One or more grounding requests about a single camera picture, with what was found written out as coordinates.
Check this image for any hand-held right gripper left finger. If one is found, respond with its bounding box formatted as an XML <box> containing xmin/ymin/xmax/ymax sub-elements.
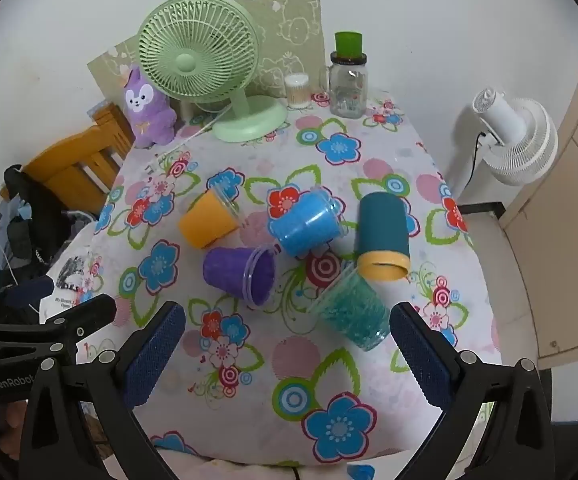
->
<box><xmin>19</xmin><ymin>301</ymin><xmax>186</xmax><ymax>480</ymax></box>

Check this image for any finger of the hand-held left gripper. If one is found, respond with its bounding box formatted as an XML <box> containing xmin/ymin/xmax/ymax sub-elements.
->
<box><xmin>0</xmin><ymin>276</ymin><xmax>56</xmax><ymax>317</ymax></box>
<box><xmin>0</xmin><ymin>294</ymin><xmax>118</xmax><ymax>361</ymax></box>

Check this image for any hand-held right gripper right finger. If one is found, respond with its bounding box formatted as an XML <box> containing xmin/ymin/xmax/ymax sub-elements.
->
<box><xmin>390</xmin><ymin>302</ymin><xmax>556</xmax><ymax>480</ymax></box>

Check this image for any teal glitter plastic cup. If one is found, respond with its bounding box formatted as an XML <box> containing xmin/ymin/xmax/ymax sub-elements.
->
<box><xmin>307</xmin><ymin>260</ymin><xmax>390</xmax><ymax>352</ymax></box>

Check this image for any purple plastic cup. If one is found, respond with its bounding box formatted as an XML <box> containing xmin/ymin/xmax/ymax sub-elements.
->
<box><xmin>203</xmin><ymin>245</ymin><xmax>277</xmax><ymax>307</ymax></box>

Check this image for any dark teal yellow-lined cup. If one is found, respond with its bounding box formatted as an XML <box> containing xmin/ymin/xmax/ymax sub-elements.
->
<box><xmin>356</xmin><ymin>192</ymin><xmax>411</xmax><ymax>281</ymax></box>

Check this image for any orange plastic cup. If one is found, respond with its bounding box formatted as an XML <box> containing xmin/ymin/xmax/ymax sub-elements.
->
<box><xmin>178</xmin><ymin>186</ymin><xmax>242</xmax><ymax>250</ymax></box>

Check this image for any blue plastic cup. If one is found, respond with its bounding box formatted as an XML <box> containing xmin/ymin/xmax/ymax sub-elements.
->
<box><xmin>269</xmin><ymin>186</ymin><xmax>348</xmax><ymax>259</ymax></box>

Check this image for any small green cup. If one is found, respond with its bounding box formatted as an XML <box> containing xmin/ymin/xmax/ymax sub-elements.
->
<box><xmin>334</xmin><ymin>31</ymin><xmax>363</xmax><ymax>57</ymax></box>

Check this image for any white printed cloth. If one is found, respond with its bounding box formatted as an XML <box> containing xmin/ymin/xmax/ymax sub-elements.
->
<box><xmin>44</xmin><ymin>254</ymin><xmax>105</xmax><ymax>311</ymax></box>

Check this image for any black bag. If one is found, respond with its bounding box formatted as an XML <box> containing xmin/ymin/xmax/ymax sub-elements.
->
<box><xmin>0</xmin><ymin>164</ymin><xmax>101</xmax><ymax>281</ymax></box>

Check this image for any floral tablecloth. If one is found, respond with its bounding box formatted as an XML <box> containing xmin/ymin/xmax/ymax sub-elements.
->
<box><xmin>76</xmin><ymin>92</ymin><xmax>502</xmax><ymax>466</ymax></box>

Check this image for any wooden chair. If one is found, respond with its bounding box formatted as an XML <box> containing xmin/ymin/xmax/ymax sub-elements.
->
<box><xmin>0</xmin><ymin>102</ymin><xmax>135</xmax><ymax>211</ymax></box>

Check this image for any beige door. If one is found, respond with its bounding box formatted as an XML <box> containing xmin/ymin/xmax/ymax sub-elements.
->
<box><xmin>499</xmin><ymin>25</ymin><xmax>578</xmax><ymax>371</ymax></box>

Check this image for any purple plush toy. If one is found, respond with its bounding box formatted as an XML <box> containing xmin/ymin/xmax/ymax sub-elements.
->
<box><xmin>122</xmin><ymin>66</ymin><xmax>177</xmax><ymax>148</ymax></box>

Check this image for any white standing fan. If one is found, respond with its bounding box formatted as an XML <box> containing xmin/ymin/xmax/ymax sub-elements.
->
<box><xmin>444</xmin><ymin>87</ymin><xmax>560</xmax><ymax>201</ymax></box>

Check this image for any green desk fan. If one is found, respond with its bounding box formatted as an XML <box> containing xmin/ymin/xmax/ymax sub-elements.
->
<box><xmin>138</xmin><ymin>0</ymin><xmax>288</xmax><ymax>142</ymax></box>

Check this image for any cotton swab container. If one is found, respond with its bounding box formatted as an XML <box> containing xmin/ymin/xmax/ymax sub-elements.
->
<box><xmin>284</xmin><ymin>74</ymin><xmax>311</xmax><ymax>109</ymax></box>

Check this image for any green printed paper sheet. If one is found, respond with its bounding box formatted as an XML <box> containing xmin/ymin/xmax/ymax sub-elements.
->
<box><xmin>88</xmin><ymin>0</ymin><xmax>322</xmax><ymax>111</ymax></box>

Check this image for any white fan cable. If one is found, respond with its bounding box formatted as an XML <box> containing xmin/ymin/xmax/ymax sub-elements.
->
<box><xmin>158</xmin><ymin>109</ymin><xmax>231</xmax><ymax>160</ymax></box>

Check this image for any black fan cable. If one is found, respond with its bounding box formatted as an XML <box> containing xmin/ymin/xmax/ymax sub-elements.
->
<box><xmin>469</xmin><ymin>131</ymin><xmax>487</xmax><ymax>181</ymax></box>

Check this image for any glass jar with handle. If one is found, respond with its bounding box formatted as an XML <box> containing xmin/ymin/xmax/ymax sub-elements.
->
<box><xmin>321</xmin><ymin>52</ymin><xmax>371</xmax><ymax>118</ymax></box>

